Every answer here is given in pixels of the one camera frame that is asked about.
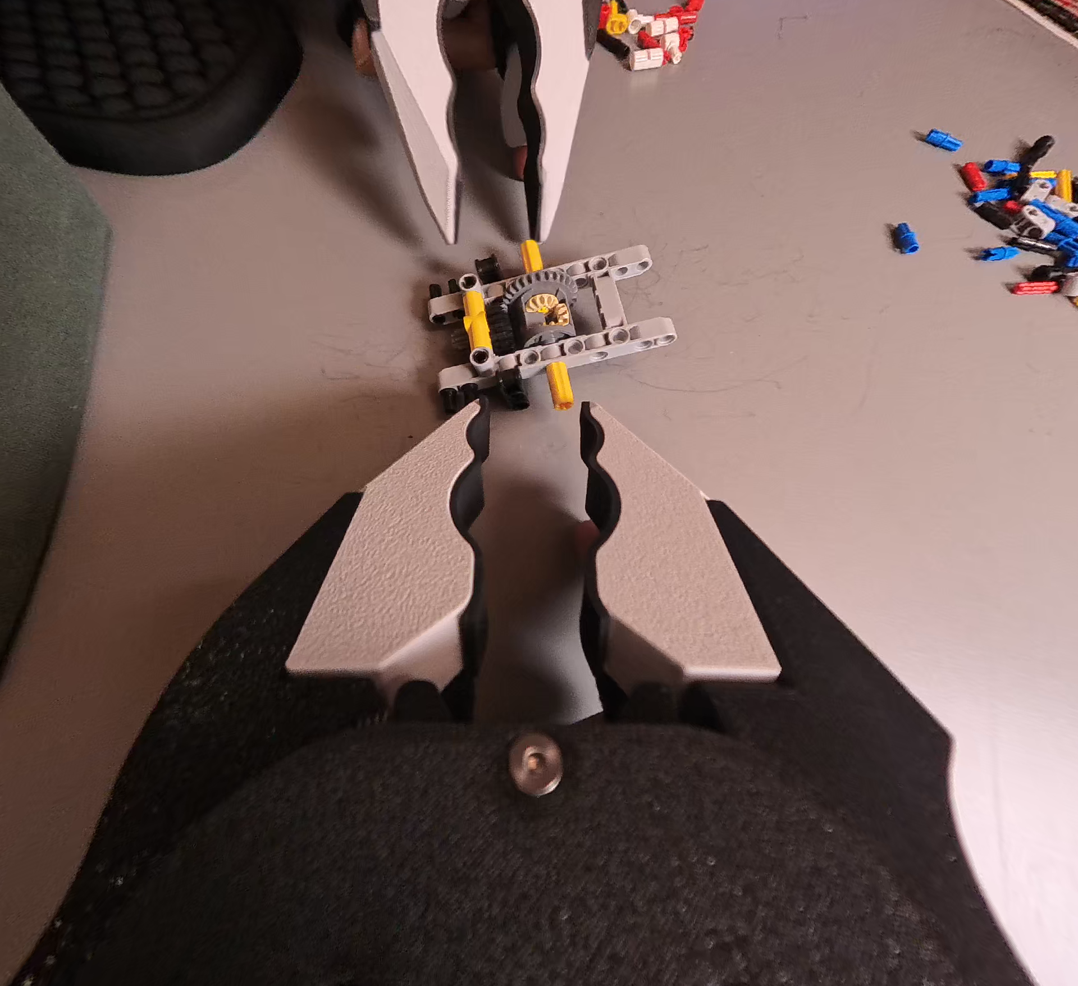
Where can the person's left hand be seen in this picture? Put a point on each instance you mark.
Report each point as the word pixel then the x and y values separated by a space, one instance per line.
pixel 480 47

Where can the yellow lego connector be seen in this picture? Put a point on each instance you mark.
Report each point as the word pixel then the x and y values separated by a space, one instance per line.
pixel 559 386
pixel 529 255

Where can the blue lego pin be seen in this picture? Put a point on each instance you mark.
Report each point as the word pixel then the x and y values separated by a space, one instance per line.
pixel 943 139
pixel 905 238

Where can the pile of red white pieces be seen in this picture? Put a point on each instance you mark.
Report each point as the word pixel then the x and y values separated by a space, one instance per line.
pixel 657 26

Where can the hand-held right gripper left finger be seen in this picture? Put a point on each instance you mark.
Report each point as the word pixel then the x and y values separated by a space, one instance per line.
pixel 387 582

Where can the grey lego frame assembly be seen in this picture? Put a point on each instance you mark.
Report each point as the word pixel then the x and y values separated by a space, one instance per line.
pixel 623 333

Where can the pile of mixed lego pieces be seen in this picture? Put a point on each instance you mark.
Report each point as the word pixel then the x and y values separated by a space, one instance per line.
pixel 1036 219

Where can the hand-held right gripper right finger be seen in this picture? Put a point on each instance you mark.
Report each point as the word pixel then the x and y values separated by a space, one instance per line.
pixel 682 582

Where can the person's green sweatshirt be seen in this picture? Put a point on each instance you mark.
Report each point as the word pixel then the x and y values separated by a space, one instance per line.
pixel 42 329

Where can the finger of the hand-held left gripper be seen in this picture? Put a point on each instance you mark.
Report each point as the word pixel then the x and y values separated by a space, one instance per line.
pixel 556 17
pixel 408 9

